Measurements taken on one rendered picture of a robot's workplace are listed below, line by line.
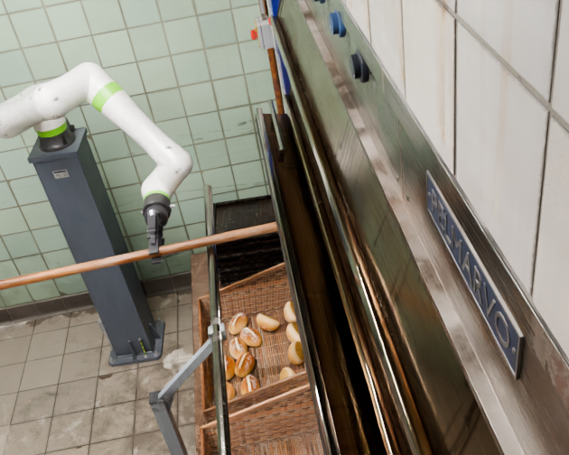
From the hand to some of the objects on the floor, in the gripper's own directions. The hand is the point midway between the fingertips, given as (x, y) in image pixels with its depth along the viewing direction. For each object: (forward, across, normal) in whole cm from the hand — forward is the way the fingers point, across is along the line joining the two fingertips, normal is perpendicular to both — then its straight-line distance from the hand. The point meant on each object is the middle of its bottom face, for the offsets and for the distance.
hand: (155, 251), depth 208 cm
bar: (+29, +119, -4) cm, 123 cm away
